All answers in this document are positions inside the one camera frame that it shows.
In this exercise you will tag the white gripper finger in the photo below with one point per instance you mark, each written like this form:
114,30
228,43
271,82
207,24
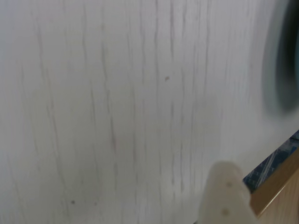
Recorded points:
224,200

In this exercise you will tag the grey circular toy rail track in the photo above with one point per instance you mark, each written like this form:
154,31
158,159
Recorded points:
287,58

